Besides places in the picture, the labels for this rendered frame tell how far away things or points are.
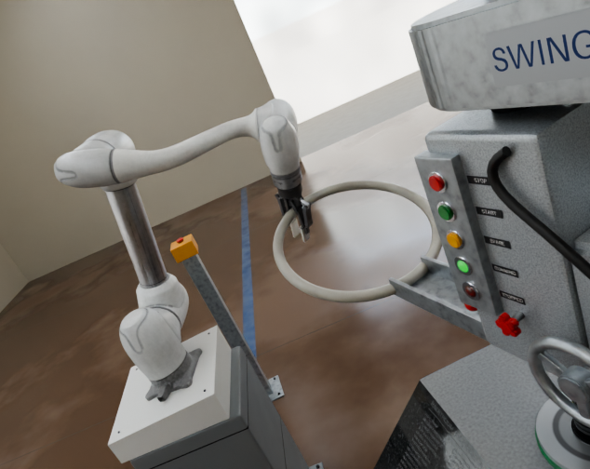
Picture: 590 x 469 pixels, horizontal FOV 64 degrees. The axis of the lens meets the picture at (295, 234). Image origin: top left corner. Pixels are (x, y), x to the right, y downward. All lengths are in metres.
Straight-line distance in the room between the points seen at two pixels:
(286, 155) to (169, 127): 6.14
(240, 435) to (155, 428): 0.27
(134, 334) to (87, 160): 0.57
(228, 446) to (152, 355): 0.39
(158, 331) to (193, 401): 0.25
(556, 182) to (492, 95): 0.13
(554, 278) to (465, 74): 0.30
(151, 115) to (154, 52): 0.88
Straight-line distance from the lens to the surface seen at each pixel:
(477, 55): 0.63
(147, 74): 7.39
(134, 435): 1.71
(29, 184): 8.15
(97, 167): 1.44
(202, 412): 1.63
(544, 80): 0.59
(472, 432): 1.23
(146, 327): 1.63
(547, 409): 1.17
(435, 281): 1.24
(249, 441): 1.70
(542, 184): 0.65
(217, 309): 2.61
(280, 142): 1.30
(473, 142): 0.69
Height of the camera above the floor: 1.78
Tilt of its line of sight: 21 degrees down
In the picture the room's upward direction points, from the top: 25 degrees counter-clockwise
